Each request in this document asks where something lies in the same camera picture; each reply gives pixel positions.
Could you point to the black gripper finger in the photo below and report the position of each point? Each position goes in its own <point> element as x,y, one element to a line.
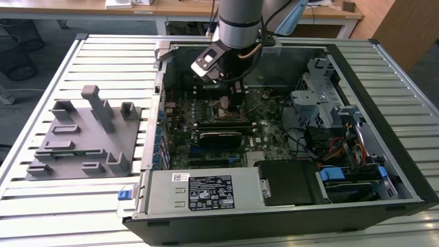
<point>238,99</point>

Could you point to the small square CPU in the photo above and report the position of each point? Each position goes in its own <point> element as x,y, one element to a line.
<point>225,103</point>

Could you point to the thin metal locking lever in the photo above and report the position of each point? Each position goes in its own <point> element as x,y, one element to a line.
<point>210,95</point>
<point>255,109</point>

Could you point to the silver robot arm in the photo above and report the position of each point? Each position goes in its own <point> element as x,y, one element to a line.
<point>241,25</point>

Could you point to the CPU socket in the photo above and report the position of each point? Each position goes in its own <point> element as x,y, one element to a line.
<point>223,117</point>

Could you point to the round coin cell battery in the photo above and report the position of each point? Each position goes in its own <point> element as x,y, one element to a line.
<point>265,95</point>

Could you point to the RAM slot white clips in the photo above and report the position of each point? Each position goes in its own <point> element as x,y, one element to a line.
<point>226,125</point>
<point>206,92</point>
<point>206,88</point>
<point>249,130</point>

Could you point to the black graphics card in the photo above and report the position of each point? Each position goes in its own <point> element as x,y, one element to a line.
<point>219,140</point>

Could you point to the green motherboard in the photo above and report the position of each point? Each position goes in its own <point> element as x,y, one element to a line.
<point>274,133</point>

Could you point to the silver metal drive cage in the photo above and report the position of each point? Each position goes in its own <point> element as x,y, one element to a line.
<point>309,99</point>

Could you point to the small silver heatsink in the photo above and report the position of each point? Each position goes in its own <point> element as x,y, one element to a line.
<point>257,157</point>

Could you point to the black expansion slot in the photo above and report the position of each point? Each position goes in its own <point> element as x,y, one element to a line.
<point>209,162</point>

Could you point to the small white box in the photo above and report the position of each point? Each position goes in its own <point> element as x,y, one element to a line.
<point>142,2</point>

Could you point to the blue disk carrier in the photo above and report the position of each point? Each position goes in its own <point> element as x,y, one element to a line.
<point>331,175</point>

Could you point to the small dark box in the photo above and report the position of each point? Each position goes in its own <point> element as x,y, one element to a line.
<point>349,6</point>

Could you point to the silver power supply unit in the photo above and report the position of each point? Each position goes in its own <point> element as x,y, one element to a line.
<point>161,190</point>

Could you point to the grey parts rack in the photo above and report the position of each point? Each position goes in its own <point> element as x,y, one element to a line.
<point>86,140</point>

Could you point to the black disk drive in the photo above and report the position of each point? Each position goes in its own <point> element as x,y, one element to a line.
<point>350,191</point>

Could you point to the blue plastic release latch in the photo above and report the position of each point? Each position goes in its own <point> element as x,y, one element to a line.
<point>125,195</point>

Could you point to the green RAM stick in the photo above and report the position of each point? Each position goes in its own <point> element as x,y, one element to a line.
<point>81,153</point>

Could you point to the small blue plastic clip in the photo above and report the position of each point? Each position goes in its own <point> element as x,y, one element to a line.
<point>382,172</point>

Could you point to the wooden cabinet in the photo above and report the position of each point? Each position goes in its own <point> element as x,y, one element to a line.
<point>405,31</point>

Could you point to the black open PC case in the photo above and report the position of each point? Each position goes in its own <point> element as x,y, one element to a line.
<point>241,231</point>

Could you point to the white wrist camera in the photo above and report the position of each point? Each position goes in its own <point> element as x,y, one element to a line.
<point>201,67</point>

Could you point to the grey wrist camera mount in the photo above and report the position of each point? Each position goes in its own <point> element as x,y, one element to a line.
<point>271,45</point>

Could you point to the wooden desk white frame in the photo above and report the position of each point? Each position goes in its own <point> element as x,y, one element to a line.
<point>333,14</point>

